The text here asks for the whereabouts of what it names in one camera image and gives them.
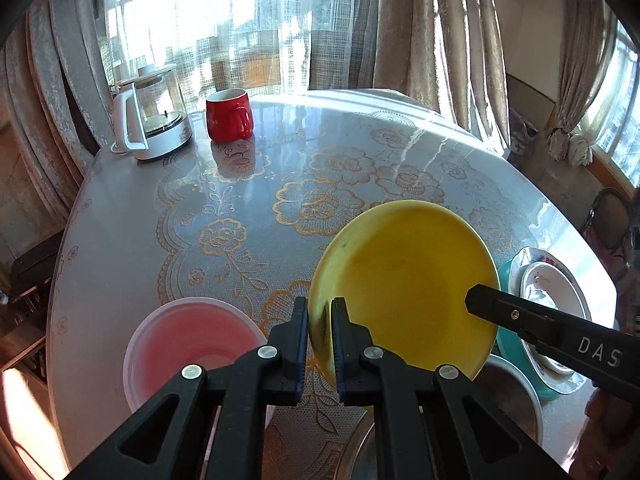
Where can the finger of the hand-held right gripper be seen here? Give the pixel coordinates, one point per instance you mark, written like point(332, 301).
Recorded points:
point(510, 312)

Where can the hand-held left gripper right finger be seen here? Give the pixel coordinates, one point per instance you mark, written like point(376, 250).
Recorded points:
point(341, 360)

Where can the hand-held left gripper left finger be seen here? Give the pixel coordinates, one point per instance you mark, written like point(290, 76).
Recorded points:
point(299, 360)

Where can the large white printed plate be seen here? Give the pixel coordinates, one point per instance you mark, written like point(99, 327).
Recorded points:
point(570, 386)

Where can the white rose-print plate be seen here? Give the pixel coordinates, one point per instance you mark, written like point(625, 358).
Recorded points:
point(550, 285)

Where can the stainless steel bowl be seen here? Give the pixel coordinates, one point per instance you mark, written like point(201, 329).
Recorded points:
point(510, 400)

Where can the yellow bowl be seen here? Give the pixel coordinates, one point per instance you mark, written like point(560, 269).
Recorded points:
point(400, 270)

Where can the person's right hand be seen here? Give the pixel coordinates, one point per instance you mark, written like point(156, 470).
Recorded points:
point(605, 435)

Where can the teal plate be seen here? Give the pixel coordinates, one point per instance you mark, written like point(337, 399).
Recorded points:
point(507, 345)

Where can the red bowl white inside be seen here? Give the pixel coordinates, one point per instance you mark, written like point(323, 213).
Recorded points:
point(190, 340)

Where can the dark round-back chair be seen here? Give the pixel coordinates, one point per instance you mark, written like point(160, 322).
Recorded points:
point(607, 210)

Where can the gold floral table cover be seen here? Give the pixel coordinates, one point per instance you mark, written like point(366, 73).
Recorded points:
point(300, 185)

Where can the white sheer tied curtain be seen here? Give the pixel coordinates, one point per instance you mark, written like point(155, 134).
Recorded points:
point(581, 150)

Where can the patterned bag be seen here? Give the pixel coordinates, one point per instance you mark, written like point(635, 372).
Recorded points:
point(522, 135)

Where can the red mug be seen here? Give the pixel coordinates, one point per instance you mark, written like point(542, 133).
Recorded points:
point(225, 117)

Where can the beige tied-back curtain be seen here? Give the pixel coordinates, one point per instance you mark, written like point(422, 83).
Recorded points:
point(580, 60)

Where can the beige velvet drape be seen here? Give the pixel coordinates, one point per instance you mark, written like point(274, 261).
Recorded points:
point(440, 50)

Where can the black stool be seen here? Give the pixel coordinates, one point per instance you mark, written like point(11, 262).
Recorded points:
point(35, 275)

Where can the grey velvet drape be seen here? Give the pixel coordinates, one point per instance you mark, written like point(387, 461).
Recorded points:
point(50, 100)

